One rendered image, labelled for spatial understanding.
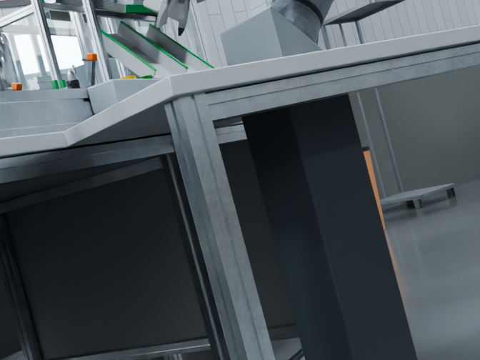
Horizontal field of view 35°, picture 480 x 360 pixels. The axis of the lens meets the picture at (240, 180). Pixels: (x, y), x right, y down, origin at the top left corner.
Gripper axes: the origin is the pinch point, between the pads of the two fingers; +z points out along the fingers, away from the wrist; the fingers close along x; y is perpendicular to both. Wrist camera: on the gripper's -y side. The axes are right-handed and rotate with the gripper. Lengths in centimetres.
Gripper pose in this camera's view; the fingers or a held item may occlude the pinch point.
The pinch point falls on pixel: (171, 33)
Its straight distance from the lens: 168.4
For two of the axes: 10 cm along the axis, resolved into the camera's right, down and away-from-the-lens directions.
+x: -2.3, 0.8, -9.7
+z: -1.9, 9.7, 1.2
